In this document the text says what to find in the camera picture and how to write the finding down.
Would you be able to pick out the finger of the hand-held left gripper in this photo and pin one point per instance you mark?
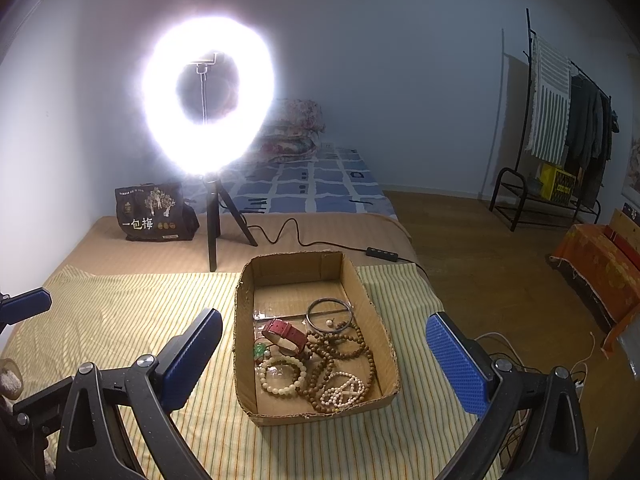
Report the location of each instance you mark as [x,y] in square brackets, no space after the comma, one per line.
[25,307]
[42,410]

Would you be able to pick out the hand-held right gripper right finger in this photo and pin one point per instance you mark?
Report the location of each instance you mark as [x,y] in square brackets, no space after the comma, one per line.
[455,360]

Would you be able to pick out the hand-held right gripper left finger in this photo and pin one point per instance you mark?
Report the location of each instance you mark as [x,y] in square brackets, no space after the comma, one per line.
[192,355]

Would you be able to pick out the cardboard box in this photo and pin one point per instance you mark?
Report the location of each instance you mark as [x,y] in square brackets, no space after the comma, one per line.
[245,340]

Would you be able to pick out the thin metal bangle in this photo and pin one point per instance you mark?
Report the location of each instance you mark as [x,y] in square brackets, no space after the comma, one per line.
[327,300]

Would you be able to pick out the person's left hand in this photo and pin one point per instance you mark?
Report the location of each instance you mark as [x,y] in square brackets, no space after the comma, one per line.
[10,380]

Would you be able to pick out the striped beige cloth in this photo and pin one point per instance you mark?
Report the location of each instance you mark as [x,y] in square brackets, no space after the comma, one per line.
[125,320]

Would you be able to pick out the clear plastic bag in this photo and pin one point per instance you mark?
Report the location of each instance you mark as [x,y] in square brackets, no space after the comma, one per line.
[280,316]

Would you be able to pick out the black tripod stand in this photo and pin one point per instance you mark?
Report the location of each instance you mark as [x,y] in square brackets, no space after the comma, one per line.
[214,230]

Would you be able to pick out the black printed bag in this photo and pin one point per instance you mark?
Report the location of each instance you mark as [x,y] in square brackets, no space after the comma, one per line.
[150,210]

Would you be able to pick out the orange patterned cloth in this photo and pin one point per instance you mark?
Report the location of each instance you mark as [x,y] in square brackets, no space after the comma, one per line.
[595,265]

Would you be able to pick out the black clothes rack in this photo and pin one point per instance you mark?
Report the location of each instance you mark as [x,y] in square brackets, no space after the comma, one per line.
[505,195]

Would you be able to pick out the blue checked bed sheet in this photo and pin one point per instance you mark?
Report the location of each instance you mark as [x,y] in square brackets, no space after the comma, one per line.
[300,190]

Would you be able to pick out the yellow plastic crate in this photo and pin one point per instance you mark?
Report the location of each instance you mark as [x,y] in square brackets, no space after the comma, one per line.
[557,182]

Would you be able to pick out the dark hanging clothes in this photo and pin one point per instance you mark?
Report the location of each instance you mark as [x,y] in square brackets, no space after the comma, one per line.
[590,130]

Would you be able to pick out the white striped towel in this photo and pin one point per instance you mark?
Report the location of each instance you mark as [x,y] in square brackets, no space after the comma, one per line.
[547,100]

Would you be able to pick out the phone holder clamp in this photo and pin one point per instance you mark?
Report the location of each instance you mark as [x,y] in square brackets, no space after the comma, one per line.
[202,67]

